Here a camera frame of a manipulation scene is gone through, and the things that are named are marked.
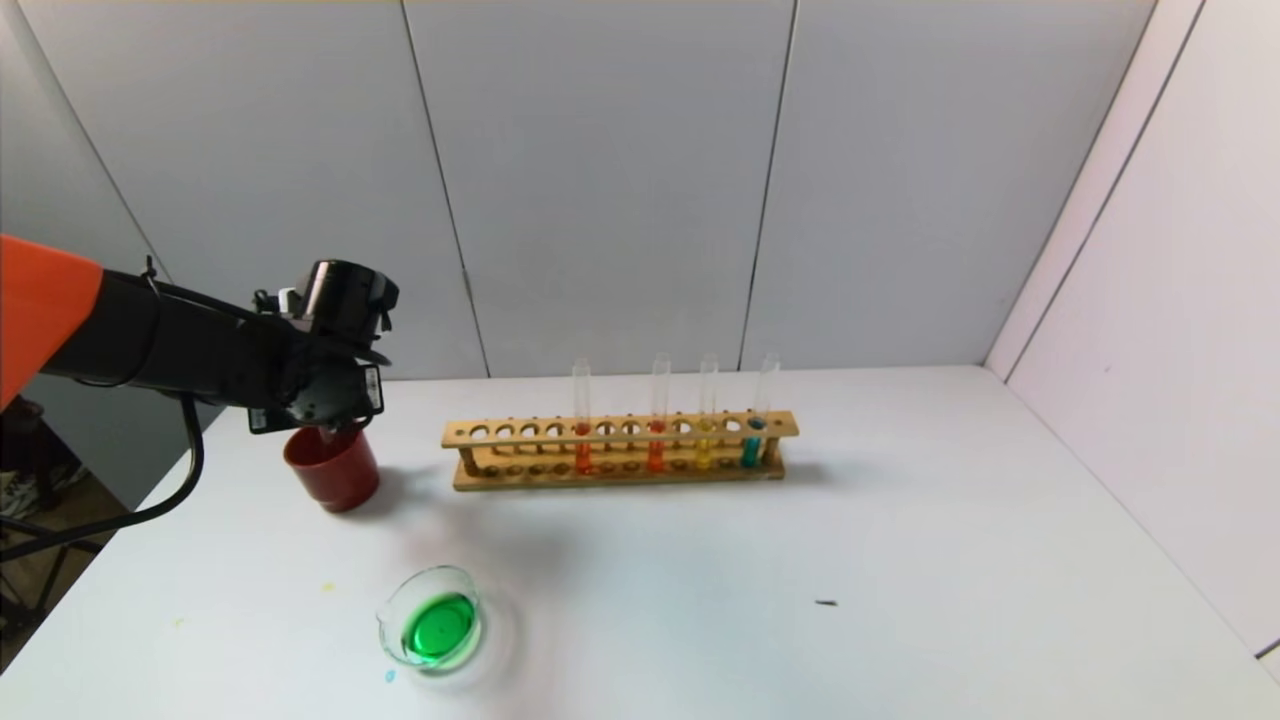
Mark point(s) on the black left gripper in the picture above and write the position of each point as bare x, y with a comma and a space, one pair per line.
352, 403

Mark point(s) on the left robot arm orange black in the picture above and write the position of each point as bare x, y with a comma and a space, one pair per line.
120, 330

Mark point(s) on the orange pigment glass test tube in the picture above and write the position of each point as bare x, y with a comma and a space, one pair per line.
583, 460
656, 458

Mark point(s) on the clear glass beaker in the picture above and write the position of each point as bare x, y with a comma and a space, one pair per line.
440, 630

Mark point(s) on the wooden test tube rack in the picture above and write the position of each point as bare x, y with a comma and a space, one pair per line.
618, 442

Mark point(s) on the blue pigment glass test tube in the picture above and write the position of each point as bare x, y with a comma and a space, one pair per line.
750, 452

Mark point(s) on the red plastic cup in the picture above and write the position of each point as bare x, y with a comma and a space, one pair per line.
335, 475

